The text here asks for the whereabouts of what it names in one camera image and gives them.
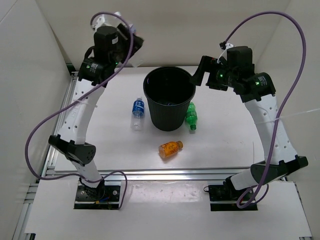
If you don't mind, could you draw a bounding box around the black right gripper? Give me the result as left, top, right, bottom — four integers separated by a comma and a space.
189, 56, 238, 92

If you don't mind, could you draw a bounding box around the clear bottle white orange label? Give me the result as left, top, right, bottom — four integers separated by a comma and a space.
115, 19, 143, 68

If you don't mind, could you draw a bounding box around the green plastic bottle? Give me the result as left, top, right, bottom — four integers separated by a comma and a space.
185, 102, 198, 131

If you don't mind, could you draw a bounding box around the clear bottle blue label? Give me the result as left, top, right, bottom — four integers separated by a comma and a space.
130, 97, 145, 131

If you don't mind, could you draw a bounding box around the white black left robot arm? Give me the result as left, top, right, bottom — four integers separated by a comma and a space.
48, 23, 144, 201

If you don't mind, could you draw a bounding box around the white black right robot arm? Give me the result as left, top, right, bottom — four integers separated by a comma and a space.
190, 46, 309, 200

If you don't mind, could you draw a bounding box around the black ribbed plastic bin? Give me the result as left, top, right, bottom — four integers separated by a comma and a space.
143, 66, 196, 132

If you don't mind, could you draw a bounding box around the orange juice bottle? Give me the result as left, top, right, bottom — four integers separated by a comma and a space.
158, 141, 184, 159

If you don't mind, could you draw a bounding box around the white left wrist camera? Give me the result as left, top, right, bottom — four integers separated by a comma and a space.
90, 14, 108, 31

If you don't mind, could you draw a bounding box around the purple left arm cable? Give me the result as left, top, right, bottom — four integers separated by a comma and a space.
24, 11, 137, 210

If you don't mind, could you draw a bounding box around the white cable tie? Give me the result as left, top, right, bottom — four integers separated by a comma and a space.
257, 108, 320, 125

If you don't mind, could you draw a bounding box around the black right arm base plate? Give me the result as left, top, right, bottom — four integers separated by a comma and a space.
203, 181, 258, 212

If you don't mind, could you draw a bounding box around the aluminium table frame rail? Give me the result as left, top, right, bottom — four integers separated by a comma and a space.
24, 67, 312, 240

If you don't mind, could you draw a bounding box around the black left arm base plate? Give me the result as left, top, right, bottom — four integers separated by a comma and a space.
73, 181, 121, 210

